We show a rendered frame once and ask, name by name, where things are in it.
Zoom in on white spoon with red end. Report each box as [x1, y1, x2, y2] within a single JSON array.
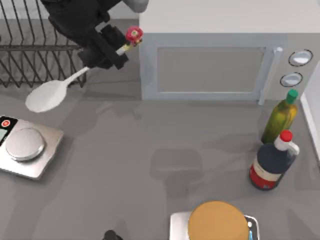
[[24, 25, 144, 114]]

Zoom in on pale grey microwave oven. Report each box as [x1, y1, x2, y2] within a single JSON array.
[[138, 0, 320, 106]]

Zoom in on grey microwave door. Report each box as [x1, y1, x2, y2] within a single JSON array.
[[139, 33, 275, 101]]

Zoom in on green bottle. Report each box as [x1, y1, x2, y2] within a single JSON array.
[[260, 89, 300, 145]]

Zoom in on round grey microwave knob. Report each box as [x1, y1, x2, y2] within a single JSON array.
[[288, 49, 314, 68], [279, 72, 304, 88]]

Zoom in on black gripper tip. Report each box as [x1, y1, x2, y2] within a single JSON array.
[[103, 229, 124, 240]]

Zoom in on dark bottle with red cap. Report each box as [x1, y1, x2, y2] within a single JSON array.
[[248, 129, 301, 191]]

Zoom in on round brown bread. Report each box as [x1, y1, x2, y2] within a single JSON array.
[[187, 200, 248, 240]]

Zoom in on black wire dish rack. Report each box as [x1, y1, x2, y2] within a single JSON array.
[[0, 0, 88, 89]]

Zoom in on grey microwave door handle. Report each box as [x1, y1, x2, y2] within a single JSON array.
[[257, 46, 284, 106]]

